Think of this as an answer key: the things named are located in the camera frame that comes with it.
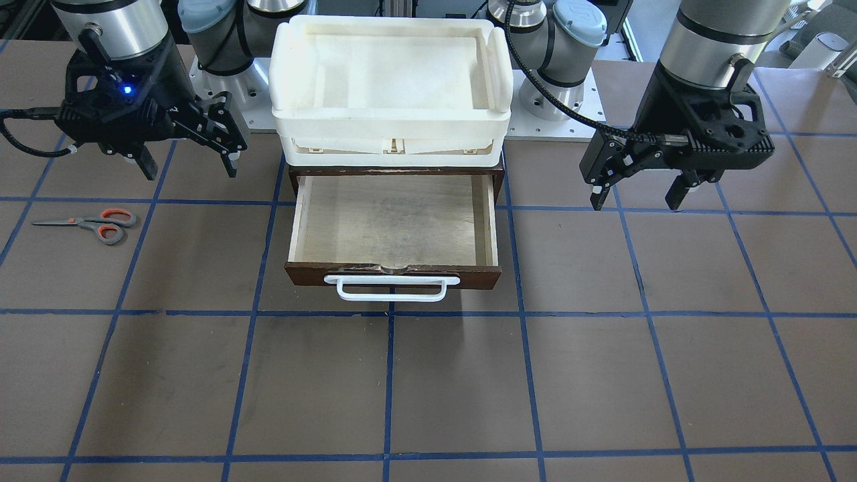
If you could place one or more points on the wooden drawer with white handle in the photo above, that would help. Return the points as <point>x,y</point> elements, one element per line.
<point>406,230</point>

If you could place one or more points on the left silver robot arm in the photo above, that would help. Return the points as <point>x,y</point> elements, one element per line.
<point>555,45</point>

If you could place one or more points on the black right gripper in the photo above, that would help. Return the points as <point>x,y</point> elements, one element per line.
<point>169,87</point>

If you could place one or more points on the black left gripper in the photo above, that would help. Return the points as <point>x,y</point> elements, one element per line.
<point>648,110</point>

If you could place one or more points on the white plastic tray box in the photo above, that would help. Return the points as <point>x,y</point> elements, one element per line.
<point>323,68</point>

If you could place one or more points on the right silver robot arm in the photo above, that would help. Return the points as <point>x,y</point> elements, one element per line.
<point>226,35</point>

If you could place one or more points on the grey orange handled scissors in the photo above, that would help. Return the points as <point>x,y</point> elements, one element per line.
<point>109,226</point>

